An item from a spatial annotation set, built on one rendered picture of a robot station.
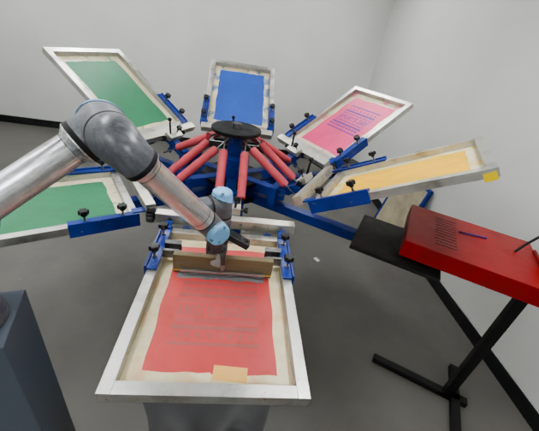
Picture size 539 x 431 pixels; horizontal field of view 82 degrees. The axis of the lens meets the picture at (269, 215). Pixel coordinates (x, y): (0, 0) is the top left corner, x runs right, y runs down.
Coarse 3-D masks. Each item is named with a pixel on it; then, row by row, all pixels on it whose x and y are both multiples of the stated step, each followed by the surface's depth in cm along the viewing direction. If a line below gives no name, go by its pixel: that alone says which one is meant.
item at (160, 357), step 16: (176, 272) 128; (176, 288) 121; (160, 304) 113; (176, 304) 114; (160, 320) 107; (160, 336) 102; (160, 352) 97; (176, 352) 98; (192, 352) 99; (208, 352) 99; (144, 368) 92; (160, 368) 93; (176, 368) 94; (192, 368) 94; (208, 368) 95
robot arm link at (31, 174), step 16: (80, 112) 74; (96, 112) 71; (64, 128) 72; (80, 128) 72; (48, 144) 73; (64, 144) 73; (80, 144) 73; (32, 160) 71; (48, 160) 72; (64, 160) 74; (80, 160) 76; (96, 160) 78; (0, 176) 70; (16, 176) 70; (32, 176) 71; (48, 176) 73; (0, 192) 70; (16, 192) 71; (32, 192) 73; (0, 208) 71; (16, 208) 74
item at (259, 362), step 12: (228, 252) 144; (240, 252) 145; (252, 252) 147; (264, 288) 128; (264, 300) 122; (264, 312) 117; (264, 324) 112; (264, 336) 108; (216, 348) 101; (228, 348) 102; (264, 348) 104; (216, 360) 98; (228, 360) 98; (240, 360) 99; (252, 360) 99; (264, 360) 100; (252, 372) 96; (264, 372) 97; (276, 372) 97
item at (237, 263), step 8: (176, 256) 123; (184, 256) 123; (192, 256) 124; (200, 256) 124; (208, 256) 125; (232, 256) 127; (240, 256) 128; (176, 264) 125; (184, 264) 125; (192, 264) 125; (200, 264) 126; (208, 264) 126; (232, 264) 127; (240, 264) 127; (248, 264) 127; (256, 264) 127; (264, 264) 128; (272, 264) 128; (248, 272) 129; (256, 272) 130; (264, 272) 130
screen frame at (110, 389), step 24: (264, 240) 150; (144, 288) 113; (288, 288) 125; (288, 312) 114; (120, 336) 96; (288, 336) 107; (120, 360) 89; (120, 384) 84; (144, 384) 85; (168, 384) 86; (192, 384) 87; (216, 384) 88; (240, 384) 89
